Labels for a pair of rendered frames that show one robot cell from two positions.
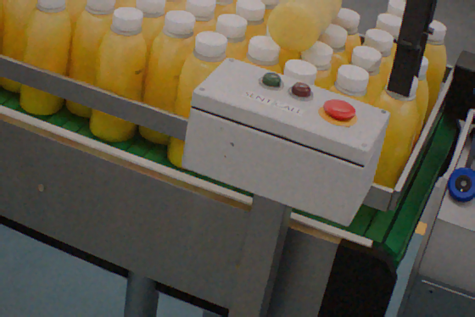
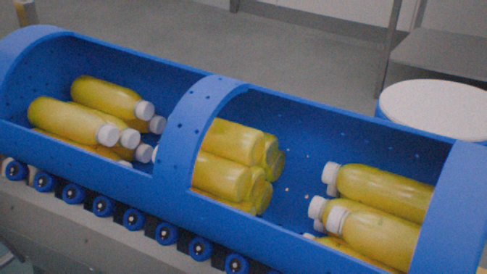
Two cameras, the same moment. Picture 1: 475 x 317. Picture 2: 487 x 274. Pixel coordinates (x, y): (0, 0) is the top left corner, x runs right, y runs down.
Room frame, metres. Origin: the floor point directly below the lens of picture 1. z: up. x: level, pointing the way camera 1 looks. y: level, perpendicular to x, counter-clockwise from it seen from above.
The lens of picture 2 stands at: (0.35, -1.02, 1.63)
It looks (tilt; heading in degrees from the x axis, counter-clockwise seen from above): 33 degrees down; 12
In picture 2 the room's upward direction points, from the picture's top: 2 degrees clockwise
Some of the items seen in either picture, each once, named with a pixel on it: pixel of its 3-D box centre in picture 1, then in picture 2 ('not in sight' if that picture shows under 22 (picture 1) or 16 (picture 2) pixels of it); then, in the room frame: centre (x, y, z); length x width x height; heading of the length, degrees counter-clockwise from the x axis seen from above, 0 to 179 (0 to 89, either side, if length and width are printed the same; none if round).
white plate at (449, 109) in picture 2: not in sight; (442, 107); (1.50, -1.24, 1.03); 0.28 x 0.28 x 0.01
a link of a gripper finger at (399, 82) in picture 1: (404, 68); not in sight; (1.15, -0.19, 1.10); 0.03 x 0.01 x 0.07; 74
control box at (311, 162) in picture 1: (287, 138); not in sight; (1.01, -0.06, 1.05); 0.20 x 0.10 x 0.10; 74
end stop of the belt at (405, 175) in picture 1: (427, 130); not in sight; (1.25, -0.26, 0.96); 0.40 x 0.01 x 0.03; 164
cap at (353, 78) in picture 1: (352, 77); not in sight; (1.15, -0.13, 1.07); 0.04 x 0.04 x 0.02
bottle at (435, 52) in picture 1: (419, 82); not in sight; (1.36, -0.25, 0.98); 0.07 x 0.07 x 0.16
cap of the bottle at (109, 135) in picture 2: not in sight; (109, 135); (1.10, -0.59, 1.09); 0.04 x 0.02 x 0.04; 164
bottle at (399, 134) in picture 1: (388, 141); not in sight; (1.17, -0.19, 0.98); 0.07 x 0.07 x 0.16
